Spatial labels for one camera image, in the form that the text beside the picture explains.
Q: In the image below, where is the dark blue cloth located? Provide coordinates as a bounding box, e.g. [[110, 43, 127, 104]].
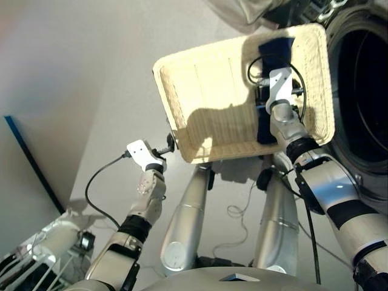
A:
[[256, 36, 296, 145]]

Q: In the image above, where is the pale woven basket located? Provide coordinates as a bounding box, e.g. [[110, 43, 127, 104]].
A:
[[152, 23, 336, 165]]

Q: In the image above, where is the grey washing machine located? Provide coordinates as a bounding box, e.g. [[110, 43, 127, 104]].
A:
[[303, 0, 388, 210]]

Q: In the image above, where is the silver robot leg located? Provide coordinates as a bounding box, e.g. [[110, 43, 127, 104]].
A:
[[159, 163, 213, 278], [253, 153, 301, 276]]

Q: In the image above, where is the silver door hinge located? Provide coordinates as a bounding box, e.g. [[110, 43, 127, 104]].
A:
[[313, 0, 349, 22]]

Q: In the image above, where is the small black adapter box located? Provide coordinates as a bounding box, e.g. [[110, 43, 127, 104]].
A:
[[78, 232, 95, 252]]

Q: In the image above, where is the blue edged white panel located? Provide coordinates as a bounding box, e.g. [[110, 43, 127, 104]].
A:
[[0, 115, 67, 215]]

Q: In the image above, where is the white cylindrical device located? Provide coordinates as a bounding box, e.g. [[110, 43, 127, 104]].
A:
[[0, 212, 81, 291]]

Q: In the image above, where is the silver robot torso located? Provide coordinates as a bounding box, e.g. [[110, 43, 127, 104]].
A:
[[133, 265, 331, 291]]

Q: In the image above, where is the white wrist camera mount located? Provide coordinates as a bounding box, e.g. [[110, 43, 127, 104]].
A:
[[265, 68, 294, 115], [125, 138, 157, 170]]

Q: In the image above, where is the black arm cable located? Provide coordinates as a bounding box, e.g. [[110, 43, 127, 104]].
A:
[[247, 56, 322, 286], [84, 151, 131, 230]]

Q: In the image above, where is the thin grey floor cable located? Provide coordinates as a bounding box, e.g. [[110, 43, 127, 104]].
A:
[[212, 178, 254, 258]]

